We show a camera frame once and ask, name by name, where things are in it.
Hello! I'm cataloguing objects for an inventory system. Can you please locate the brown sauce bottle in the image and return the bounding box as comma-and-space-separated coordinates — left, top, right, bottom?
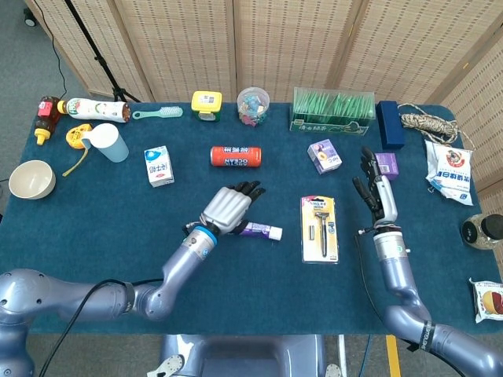
34, 96, 62, 147

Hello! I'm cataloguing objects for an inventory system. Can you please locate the cream bowl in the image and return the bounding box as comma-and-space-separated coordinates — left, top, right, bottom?
8, 159, 57, 200

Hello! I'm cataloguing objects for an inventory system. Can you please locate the orange soda can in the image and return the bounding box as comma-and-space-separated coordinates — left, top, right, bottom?
210, 145, 263, 168

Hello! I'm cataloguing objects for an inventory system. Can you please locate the black tripod stand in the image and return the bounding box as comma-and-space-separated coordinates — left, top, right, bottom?
64, 0, 141, 104

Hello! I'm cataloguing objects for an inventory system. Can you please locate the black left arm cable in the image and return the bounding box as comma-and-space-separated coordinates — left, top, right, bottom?
37, 221, 205, 377

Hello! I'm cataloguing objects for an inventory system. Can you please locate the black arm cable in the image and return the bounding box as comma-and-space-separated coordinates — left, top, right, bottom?
354, 227, 417, 353
37, 221, 205, 377

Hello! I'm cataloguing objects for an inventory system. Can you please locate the clear jar of binder clips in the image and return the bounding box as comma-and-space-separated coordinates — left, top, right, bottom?
236, 86, 270, 128

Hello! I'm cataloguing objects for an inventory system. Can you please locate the blue table mat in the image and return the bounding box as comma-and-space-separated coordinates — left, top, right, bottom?
0, 102, 503, 336

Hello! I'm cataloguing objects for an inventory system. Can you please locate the purple toothpaste tube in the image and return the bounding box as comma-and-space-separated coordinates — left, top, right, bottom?
235, 221, 284, 242

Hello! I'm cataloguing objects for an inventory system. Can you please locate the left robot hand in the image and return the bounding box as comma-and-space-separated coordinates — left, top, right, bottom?
200, 180, 266, 236

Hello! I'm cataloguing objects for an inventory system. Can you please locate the light blue plastic cup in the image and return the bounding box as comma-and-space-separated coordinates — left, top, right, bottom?
82, 123, 130, 163

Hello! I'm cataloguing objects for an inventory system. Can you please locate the white and blue bag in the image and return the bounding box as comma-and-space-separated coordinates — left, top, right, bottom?
424, 139, 474, 207

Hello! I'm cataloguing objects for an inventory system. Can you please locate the purple and white small box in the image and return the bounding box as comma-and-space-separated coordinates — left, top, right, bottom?
307, 138, 343, 175

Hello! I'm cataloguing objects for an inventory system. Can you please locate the white snack packet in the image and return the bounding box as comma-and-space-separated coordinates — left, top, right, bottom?
468, 277, 503, 324

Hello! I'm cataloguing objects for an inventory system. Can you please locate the yellow tape measure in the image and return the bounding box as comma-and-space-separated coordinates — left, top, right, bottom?
61, 123, 94, 178

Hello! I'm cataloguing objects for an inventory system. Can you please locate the blue floor cable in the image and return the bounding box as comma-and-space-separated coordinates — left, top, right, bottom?
360, 335, 373, 377

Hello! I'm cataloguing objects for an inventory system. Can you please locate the white blue milk carton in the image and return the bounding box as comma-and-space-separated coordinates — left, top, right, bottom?
143, 145, 175, 189

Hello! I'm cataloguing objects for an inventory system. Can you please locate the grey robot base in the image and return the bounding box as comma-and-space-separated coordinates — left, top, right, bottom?
147, 333, 343, 377

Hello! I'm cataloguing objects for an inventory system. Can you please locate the clear box of green tea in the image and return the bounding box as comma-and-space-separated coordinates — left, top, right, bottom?
289, 86, 376, 137

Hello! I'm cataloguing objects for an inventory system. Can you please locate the dark blue box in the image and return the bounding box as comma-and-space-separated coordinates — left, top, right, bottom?
376, 100, 406, 151

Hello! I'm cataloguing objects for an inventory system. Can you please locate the bamboo folding screen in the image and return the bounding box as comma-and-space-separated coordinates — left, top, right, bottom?
24, 0, 503, 217

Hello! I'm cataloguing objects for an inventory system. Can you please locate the glass jar black lid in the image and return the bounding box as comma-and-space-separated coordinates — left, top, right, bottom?
461, 213, 503, 251

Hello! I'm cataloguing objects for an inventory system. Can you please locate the coiled beige rope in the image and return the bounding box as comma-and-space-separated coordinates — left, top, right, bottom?
397, 102, 476, 150

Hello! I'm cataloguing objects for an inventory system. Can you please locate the green scrubbing brush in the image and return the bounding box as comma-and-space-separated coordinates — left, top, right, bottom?
131, 104, 184, 120

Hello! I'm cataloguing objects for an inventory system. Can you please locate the white snack tube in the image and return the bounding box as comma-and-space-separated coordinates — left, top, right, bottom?
57, 97, 131, 124

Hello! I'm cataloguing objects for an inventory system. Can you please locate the green container yellow lid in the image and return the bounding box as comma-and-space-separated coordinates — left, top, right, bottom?
190, 90, 223, 123

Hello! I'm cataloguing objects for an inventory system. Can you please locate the black floor cable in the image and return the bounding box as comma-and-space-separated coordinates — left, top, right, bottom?
33, 0, 68, 99

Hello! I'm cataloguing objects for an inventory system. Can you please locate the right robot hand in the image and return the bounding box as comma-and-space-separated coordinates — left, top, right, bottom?
352, 146, 398, 229

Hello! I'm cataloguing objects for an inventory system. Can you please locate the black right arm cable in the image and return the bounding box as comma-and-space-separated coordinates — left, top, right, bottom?
354, 227, 417, 353

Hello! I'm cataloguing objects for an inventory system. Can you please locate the razor in yellow blister pack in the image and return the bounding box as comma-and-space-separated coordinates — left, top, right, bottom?
300, 195, 340, 265

